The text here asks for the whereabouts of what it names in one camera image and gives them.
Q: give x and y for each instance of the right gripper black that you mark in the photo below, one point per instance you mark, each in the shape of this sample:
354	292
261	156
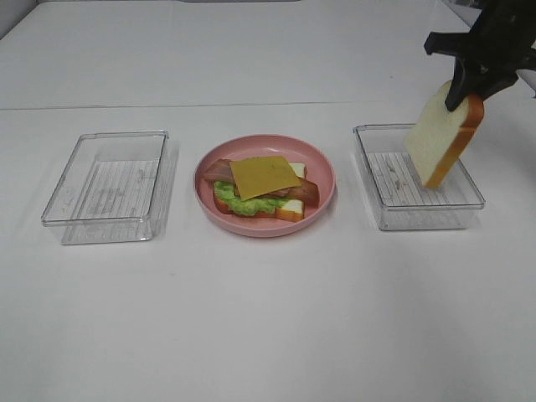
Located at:
489	56

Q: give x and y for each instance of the bread slice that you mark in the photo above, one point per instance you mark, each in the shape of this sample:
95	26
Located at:
439	137
293	211

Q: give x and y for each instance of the bacon strip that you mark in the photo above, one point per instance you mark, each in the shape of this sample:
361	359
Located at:
306	191
220	170

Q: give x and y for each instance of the yellow cheese slice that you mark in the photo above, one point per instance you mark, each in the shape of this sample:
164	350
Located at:
257	176

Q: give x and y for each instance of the green lettuce leaf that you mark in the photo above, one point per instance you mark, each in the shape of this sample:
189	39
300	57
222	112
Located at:
225	192

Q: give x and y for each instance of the right clear plastic tray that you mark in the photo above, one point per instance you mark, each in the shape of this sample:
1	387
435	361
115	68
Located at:
394	192

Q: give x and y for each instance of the clear plastic tray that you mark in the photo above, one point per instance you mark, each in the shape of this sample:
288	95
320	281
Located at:
113	189
394	192

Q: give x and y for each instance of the pink round plate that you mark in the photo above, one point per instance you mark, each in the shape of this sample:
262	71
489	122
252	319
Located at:
319	171

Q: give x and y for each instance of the left clear plastic tray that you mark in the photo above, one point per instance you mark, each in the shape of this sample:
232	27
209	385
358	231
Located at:
113	189

